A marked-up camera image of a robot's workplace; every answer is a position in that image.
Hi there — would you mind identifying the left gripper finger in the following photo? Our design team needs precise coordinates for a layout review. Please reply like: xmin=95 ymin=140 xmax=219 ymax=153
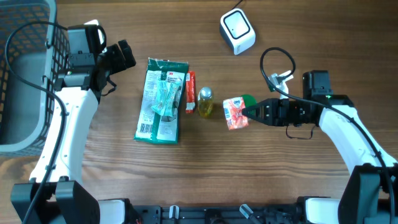
xmin=118 ymin=40 xmax=136 ymax=70
xmin=106 ymin=44 xmax=127 ymax=75

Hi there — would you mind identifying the green lid round container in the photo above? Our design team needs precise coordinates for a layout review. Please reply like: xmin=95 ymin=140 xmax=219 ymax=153
xmin=241 ymin=94 xmax=257 ymax=108

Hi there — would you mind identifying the orange Kleenex tissue pack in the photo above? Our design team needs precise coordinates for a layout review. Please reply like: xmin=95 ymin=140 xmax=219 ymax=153
xmin=223 ymin=96 xmax=249 ymax=130

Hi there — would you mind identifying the mint green wipes pack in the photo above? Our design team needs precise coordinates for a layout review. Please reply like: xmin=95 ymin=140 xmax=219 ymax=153
xmin=151 ymin=80 xmax=180 ymax=117

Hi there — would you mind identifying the yellow liquid bottle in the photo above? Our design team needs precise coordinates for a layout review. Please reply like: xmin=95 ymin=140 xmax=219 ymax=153
xmin=198 ymin=86 xmax=214 ymax=118

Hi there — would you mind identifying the green 3M gloves package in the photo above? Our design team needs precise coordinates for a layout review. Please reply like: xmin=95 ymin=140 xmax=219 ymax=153
xmin=134 ymin=58 xmax=189 ymax=144

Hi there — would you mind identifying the red stick sachet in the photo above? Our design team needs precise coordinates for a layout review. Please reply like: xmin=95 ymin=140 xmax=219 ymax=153
xmin=185 ymin=71 xmax=195 ymax=114

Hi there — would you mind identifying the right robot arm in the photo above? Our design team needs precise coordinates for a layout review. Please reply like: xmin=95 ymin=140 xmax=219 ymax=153
xmin=243 ymin=70 xmax=397 ymax=223

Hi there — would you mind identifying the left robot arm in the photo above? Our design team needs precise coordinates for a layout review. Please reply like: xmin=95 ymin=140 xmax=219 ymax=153
xmin=11 ymin=22 xmax=140 ymax=223

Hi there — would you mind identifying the white barcode scanner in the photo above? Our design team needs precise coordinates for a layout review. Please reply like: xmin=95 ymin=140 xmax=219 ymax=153
xmin=220 ymin=8 xmax=256 ymax=55

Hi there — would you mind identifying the grey plastic mesh basket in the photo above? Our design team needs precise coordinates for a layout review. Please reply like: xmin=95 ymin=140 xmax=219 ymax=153
xmin=1 ymin=0 xmax=69 ymax=157

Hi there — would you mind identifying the black right camera cable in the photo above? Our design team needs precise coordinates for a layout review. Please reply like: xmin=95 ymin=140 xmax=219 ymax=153
xmin=259 ymin=47 xmax=396 ymax=218

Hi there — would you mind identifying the black camera cable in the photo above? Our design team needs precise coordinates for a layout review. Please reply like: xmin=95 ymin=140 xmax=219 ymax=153
xmin=259 ymin=47 xmax=396 ymax=218
xmin=4 ymin=20 xmax=70 ymax=224

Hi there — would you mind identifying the black left camera cable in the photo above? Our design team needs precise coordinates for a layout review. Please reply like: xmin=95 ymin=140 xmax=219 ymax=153
xmin=4 ymin=20 xmax=70 ymax=224

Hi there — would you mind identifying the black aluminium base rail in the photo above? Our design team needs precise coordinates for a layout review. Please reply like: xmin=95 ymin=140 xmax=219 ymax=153
xmin=99 ymin=198 xmax=340 ymax=224

